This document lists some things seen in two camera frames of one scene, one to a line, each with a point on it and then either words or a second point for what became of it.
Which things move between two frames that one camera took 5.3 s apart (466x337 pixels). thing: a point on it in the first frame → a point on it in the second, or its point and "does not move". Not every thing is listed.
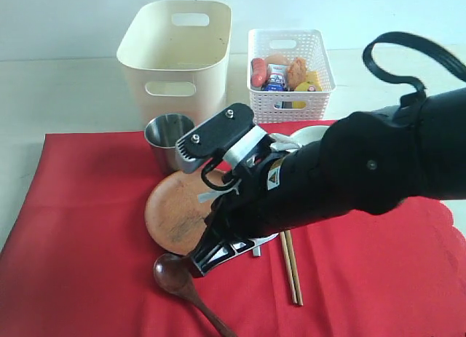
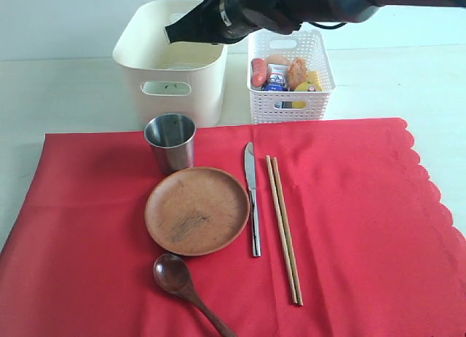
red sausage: (258, 72) does not move
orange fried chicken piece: (296, 73) does not move
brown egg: (278, 58) does not move
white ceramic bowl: (307, 135) → (186, 66)
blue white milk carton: (277, 77) does not move
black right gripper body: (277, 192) → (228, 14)
